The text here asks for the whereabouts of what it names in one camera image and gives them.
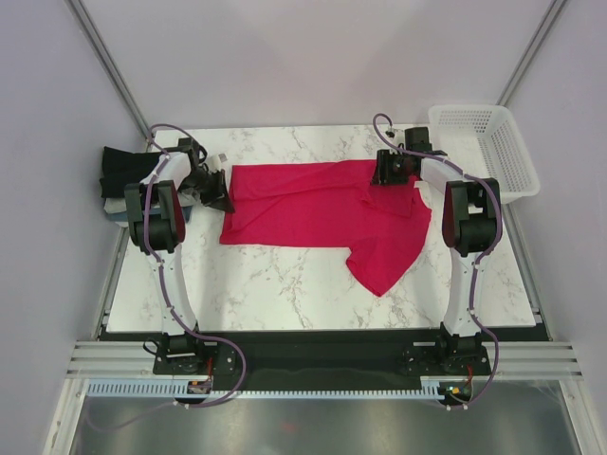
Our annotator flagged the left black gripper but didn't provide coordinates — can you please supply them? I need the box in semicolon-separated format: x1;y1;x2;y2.
181;170;234;215

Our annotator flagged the red t shirt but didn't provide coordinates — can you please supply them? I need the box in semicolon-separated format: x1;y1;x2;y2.
219;160;432;297

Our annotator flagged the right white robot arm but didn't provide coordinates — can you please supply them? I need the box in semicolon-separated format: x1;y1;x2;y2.
372;126;503;338

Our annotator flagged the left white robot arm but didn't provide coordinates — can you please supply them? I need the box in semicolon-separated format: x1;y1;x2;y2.
124;136;234;337

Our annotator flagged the folded blue t shirt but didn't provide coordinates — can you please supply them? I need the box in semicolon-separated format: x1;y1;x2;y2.
106;206;193;227

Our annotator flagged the folded black t shirt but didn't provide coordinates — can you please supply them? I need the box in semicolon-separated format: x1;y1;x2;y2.
100;146;161;199

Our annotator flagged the white plastic basket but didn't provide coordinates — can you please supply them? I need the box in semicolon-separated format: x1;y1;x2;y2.
428;104;541;204

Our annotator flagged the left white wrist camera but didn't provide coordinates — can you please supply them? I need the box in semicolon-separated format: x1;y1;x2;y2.
206;154;228;172

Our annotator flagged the left aluminium frame post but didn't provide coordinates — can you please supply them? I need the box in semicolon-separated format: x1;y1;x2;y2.
65;0;149;138

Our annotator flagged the aluminium frame post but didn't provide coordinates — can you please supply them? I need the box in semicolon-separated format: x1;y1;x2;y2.
65;0;149;138
496;0;570;107

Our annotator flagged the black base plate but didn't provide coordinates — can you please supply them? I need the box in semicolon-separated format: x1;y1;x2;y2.
144;329;491;391

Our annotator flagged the aluminium rail profile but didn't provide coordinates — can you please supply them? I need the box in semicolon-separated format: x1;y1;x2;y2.
66;341;155;378

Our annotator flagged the white slotted cable duct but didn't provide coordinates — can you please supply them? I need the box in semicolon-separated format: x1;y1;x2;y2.
86;378;444;400

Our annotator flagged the right aluminium frame post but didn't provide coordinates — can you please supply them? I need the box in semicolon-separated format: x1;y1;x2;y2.
496;0;570;107

